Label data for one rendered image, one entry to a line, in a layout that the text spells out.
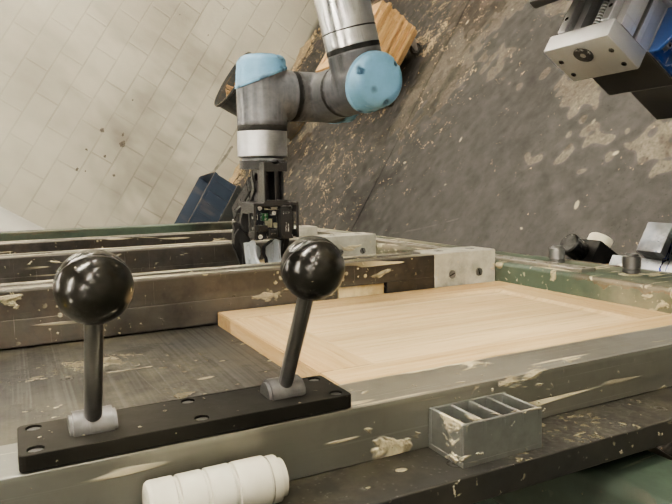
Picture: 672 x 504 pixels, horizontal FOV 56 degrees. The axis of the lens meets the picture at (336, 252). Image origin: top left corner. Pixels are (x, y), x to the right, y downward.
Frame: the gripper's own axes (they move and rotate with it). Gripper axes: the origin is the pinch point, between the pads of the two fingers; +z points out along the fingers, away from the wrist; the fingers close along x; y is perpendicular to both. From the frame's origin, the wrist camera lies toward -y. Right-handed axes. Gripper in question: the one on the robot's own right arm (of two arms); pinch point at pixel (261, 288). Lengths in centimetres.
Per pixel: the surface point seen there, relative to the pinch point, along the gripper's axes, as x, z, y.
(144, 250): -12.8, -4.1, -27.9
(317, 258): -19, -13, 62
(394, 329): 4.8, 0.3, 31.6
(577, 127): 166, -35, -90
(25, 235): -31, 0, -129
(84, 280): -31, -13, 62
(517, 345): 11.2, -0.1, 45.2
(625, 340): 15, -2, 55
